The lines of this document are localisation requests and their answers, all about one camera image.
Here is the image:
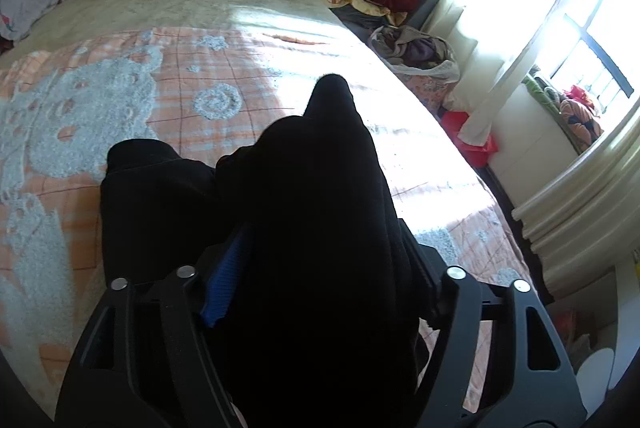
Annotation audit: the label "black long-sleeve shirt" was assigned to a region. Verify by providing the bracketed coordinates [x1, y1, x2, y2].
[101, 74, 424, 427]

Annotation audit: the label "clothes on window sill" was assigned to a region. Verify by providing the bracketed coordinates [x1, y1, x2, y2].
[523, 73, 603, 154]

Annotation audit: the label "laundry basket with clothes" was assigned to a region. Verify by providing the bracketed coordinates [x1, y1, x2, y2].
[367, 26, 460, 83]

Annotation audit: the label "cream window curtain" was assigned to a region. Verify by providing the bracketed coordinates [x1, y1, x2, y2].
[512, 100, 639, 298]

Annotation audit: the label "red plastic box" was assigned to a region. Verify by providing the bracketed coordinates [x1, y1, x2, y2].
[440, 110, 499, 169]

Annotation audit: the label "orange plaid bed quilt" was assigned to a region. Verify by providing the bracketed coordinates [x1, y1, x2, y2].
[1, 0, 529, 416]

